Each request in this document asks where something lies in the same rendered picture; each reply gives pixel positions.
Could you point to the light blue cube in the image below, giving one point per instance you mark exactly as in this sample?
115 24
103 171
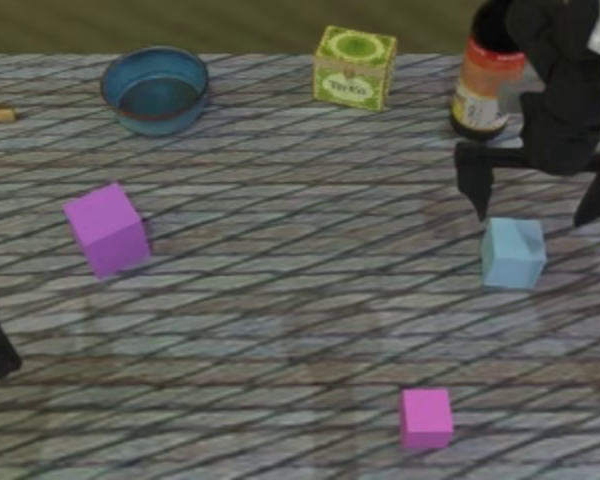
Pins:
513 253

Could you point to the large magenta cube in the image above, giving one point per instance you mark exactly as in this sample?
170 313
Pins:
107 231

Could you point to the small magenta cube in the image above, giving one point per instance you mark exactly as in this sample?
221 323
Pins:
425 418

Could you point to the dark sauce bottle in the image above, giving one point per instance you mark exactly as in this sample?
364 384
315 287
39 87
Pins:
485 85

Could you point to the green tea box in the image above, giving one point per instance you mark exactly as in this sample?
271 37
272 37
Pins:
354 69

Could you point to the blue bowl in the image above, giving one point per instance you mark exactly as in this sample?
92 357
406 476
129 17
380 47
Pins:
155 91

